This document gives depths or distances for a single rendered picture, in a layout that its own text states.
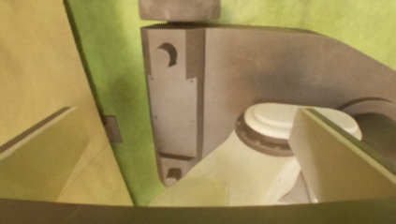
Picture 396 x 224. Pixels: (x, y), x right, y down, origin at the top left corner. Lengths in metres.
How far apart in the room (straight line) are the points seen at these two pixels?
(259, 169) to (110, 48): 0.62
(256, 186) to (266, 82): 0.26
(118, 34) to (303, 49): 0.56
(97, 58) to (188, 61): 0.45
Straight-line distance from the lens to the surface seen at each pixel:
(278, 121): 0.35
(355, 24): 0.69
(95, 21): 0.77
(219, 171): 0.31
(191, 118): 0.51
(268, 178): 0.31
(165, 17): 0.44
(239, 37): 0.45
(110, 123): 0.89
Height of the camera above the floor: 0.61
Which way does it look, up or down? 59 degrees down
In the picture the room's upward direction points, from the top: 158 degrees counter-clockwise
